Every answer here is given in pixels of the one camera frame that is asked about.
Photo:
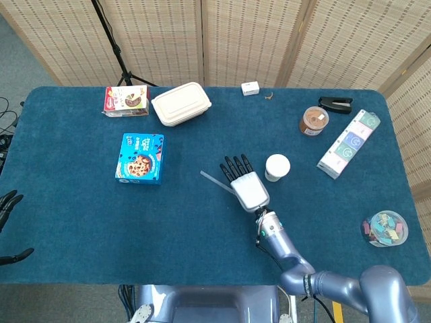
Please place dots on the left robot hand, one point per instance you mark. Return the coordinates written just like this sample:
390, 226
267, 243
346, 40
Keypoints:
7, 205

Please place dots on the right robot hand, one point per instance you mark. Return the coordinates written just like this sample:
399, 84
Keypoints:
250, 191

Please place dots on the clear plastic drinking straw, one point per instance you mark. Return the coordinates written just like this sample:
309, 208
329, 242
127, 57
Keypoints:
215, 181

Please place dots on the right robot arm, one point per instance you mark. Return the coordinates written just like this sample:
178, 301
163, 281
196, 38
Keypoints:
303, 269

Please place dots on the white floral paper cup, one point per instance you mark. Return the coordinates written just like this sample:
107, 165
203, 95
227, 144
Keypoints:
277, 166

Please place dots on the blue table mat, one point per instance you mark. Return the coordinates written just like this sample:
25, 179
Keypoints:
188, 228

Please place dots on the clear jar of rubber bands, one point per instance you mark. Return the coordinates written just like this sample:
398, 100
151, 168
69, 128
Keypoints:
314, 120

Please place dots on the loose tan rubber band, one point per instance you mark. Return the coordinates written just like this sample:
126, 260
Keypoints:
268, 97

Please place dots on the small white cardboard box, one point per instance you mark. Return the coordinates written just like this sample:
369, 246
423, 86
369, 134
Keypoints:
250, 89

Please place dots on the long pastel tissue pack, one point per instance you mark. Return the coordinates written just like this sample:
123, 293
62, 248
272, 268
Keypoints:
348, 143

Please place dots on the beige lidded food container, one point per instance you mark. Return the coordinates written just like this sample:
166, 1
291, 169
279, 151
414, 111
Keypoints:
180, 104

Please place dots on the blue cookie box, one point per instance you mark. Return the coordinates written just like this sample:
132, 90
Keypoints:
139, 159

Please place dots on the blue-grey robot torso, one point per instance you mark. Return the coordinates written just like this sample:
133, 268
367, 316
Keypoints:
208, 304

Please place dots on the black stapler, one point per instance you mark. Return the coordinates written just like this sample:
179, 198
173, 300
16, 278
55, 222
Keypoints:
336, 104

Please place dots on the clear jar of binder clips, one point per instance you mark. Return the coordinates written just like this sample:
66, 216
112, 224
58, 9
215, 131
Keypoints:
385, 228

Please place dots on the red white cake box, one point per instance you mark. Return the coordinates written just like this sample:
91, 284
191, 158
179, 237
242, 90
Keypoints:
126, 101

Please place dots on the woven folding screen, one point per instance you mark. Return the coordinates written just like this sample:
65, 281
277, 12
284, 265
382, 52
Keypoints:
249, 37

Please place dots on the black tripod stand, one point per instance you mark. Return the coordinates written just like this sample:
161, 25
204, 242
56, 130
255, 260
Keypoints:
116, 47

